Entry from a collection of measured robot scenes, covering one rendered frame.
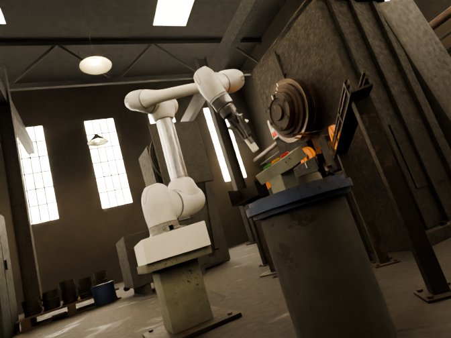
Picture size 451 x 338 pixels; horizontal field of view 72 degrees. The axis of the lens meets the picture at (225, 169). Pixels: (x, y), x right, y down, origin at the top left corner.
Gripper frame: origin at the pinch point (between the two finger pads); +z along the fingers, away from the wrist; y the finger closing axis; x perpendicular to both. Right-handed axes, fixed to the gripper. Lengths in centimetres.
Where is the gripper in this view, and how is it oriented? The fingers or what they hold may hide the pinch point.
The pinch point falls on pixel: (252, 144)
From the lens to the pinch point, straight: 141.5
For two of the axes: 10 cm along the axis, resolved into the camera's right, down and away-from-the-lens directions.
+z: 5.7, 8.2, -0.5
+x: -7.4, 4.9, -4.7
